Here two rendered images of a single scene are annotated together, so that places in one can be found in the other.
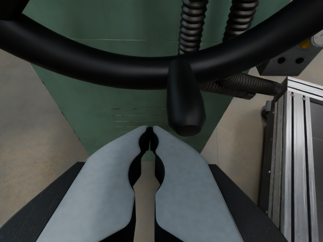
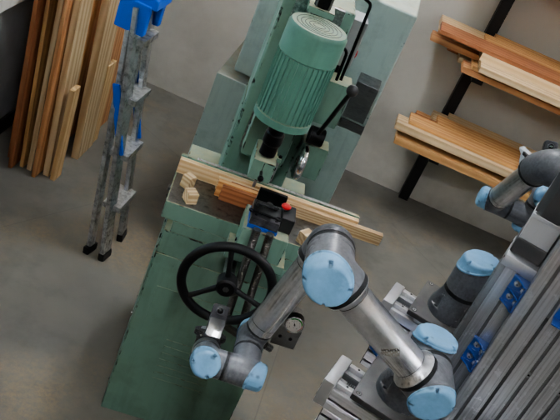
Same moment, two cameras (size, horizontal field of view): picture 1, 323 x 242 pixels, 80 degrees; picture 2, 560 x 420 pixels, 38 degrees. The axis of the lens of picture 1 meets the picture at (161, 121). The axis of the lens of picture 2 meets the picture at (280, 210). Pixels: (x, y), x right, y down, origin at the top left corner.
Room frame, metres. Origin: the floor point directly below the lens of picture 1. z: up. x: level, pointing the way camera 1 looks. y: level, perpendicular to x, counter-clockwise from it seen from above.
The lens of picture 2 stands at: (-1.77, -0.03, 2.21)
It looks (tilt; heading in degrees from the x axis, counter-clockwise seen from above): 30 degrees down; 0
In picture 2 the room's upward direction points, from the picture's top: 24 degrees clockwise
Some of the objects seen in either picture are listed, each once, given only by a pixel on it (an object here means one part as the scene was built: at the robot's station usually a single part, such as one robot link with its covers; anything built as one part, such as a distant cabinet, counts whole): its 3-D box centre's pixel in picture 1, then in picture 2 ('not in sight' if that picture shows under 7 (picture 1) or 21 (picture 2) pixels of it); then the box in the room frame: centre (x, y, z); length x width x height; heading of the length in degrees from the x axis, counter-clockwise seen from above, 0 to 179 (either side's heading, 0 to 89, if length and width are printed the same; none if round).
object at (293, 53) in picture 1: (280, 40); (287, 326); (0.36, -0.21, 0.58); 0.12 x 0.08 x 0.08; 9
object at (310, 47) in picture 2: not in sight; (299, 74); (0.46, 0.07, 1.35); 0.18 x 0.18 x 0.31
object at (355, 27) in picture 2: not in sight; (350, 38); (0.80, -0.02, 1.40); 0.10 x 0.06 x 0.16; 9
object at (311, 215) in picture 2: not in sight; (299, 211); (0.49, -0.10, 0.92); 0.56 x 0.02 x 0.04; 99
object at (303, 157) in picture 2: not in sight; (300, 162); (0.61, -0.03, 1.02); 0.12 x 0.03 x 0.12; 9
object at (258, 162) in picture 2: not in sight; (262, 162); (0.48, 0.07, 1.03); 0.14 x 0.07 x 0.09; 9
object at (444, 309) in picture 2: not in sight; (456, 301); (0.46, -0.67, 0.87); 0.15 x 0.15 x 0.10
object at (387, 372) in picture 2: not in sight; (409, 382); (-0.02, -0.54, 0.87); 0.15 x 0.15 x 0.10
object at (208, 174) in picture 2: not in sight; (268, 195); (0.49, 0.01, 0.92); 0.60 x 0.02 x 0.05; 99
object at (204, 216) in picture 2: not in sight; (259, 230); (0.36, -0.01, 0.87); 0.61 x 0.30 x 0.06; 99
